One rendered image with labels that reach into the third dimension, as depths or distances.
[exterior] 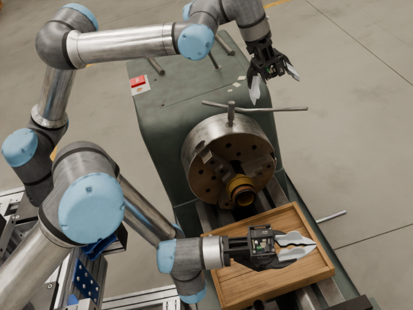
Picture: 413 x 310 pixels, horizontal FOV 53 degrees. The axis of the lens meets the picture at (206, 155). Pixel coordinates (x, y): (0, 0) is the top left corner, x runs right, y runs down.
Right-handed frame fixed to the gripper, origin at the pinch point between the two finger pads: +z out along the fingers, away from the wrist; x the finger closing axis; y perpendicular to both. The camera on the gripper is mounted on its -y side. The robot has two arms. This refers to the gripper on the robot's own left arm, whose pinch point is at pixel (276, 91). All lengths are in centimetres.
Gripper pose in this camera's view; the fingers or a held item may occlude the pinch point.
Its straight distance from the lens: 124.7
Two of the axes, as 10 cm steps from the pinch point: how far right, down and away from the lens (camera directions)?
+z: 3.9, 6.9, 6.1
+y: 2.7, 5.5, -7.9
